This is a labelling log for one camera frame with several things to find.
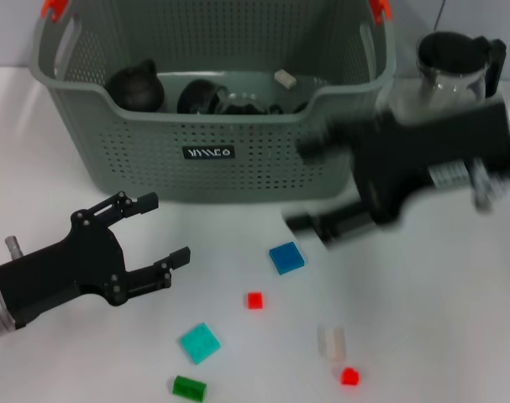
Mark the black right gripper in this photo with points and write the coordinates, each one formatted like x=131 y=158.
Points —
x=427 y=142

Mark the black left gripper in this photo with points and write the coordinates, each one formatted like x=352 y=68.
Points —
x=78 y=268

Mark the glass teacup with black base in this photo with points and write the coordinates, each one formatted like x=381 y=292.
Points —
x=242 y=103
x=200 y=96
x=301 y=108

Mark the white toy brick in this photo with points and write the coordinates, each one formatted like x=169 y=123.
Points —
x=285 y=78

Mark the green toy brick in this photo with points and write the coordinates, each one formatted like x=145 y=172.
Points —
x=189 y=387

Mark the clear toy brick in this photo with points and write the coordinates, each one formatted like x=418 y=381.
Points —
x=332 y=342

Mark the small red toy brick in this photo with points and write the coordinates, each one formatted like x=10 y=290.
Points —
x=349 y=376
x=255 y=300

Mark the grey perforated plastic storage bin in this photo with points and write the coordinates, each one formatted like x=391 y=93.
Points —
x=259 y=168

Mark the blue toy brick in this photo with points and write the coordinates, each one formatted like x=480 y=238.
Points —
x=286 y=257

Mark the teal toy brick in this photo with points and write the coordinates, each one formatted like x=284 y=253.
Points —
x=200 y=342

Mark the dark clay teapot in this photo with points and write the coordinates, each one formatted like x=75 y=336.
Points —
x=135 y=90

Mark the glass pitcher with black lid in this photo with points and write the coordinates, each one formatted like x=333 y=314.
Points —
x=452 y=54

